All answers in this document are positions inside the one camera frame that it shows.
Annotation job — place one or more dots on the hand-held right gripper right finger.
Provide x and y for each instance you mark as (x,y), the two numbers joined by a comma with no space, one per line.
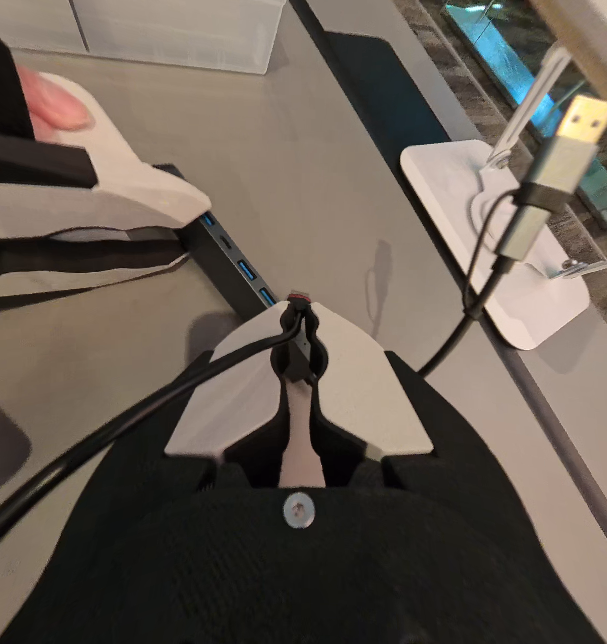
(373,397)

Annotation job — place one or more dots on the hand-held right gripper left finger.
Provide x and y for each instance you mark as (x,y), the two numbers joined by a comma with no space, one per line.
(223,402)

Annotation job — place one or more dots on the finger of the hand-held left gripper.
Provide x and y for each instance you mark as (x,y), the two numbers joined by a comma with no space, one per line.
(57,287)
(132,201)

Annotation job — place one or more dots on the grey usb hub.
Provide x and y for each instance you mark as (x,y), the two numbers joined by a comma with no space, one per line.
(233,261)

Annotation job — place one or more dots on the clear plastic box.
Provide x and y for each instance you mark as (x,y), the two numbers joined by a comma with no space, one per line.
(157,30)

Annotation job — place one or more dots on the dark rounded pad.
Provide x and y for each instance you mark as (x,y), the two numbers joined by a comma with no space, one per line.
(1,442)

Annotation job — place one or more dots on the white board stand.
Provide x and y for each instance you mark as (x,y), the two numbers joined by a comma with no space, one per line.
(444,201)

